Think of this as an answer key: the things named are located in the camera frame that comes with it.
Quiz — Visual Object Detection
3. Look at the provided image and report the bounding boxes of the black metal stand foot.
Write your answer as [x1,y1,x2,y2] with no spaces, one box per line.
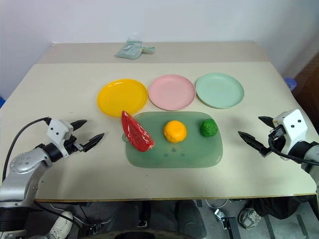
[213,208,243,239]

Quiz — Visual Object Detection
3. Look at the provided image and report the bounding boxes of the crumpled pale green plastic bag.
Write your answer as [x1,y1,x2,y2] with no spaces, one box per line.
[114,37,156,60]

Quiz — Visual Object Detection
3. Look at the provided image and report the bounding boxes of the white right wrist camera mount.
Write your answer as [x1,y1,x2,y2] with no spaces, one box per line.
[272,109,309,156]

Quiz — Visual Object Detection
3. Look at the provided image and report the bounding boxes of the orange fruit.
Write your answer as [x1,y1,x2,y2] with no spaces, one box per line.
[163,120,188,144]

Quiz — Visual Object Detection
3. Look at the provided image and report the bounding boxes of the red watermelon slice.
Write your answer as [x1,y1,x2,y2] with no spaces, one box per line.
[121,110,156,153]

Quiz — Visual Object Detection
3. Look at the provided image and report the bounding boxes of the grey sneaker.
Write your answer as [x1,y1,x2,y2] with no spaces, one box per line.
[238,207,263,230]

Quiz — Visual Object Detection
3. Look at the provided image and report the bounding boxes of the pale green plastic plate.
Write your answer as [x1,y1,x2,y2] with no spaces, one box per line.
[195,72,245,110]

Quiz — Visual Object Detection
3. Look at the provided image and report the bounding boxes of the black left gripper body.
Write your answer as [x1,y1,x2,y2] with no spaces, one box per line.
[63,134,86,154]

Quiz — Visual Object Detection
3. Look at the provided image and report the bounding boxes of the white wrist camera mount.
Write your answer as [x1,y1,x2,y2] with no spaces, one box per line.
[47,119,75,158]
[272,109,309,156]

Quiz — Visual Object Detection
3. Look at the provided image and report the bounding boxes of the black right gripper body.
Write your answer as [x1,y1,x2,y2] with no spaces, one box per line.
[267,125,288,153]

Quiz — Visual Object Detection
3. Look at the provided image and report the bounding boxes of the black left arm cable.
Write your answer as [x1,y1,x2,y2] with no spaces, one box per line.
[1,117,52,183]

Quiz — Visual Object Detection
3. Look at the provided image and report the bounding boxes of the pink plastic plate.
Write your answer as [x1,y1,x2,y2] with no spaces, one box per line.
[148,74,196,112]

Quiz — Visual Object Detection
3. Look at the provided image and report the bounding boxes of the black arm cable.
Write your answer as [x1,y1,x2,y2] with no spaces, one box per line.
[1,117,52,183]
[268,126,319,165]

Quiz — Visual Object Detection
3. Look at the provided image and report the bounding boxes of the brown wooden cabinet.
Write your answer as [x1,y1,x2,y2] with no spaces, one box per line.
[290,51,319,120]

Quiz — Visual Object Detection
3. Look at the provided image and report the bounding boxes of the green round vegetable toy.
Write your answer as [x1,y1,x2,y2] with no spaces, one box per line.
[199,118,219,138]

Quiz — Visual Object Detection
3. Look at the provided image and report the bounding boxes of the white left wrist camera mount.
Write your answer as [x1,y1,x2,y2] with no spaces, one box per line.
[47,119,75,158]

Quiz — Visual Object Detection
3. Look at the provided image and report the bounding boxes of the translucent green rectangular tray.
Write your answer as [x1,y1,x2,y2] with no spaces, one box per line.
[122,111,223,169]

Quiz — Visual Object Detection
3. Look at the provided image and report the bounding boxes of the yellow plastic plate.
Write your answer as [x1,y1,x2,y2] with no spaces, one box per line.
[96,78,149,118]

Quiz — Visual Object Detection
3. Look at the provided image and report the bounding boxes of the white cable loop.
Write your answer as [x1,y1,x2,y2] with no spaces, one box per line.
[203,198,229,209]

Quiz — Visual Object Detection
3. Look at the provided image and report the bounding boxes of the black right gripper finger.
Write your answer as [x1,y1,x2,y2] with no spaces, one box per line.
[258,116,275,128]
[237,130,271,158]

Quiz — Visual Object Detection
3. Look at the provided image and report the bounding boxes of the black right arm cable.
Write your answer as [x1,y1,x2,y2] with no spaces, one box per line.
[268,126,319,165]

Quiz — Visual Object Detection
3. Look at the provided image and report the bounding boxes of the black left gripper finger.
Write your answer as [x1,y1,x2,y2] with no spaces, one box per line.
[70,119,88,132]
[83,132,105,152]

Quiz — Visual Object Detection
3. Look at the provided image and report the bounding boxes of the white sneaker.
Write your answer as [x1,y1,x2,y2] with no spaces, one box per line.
[47,211,74,239]

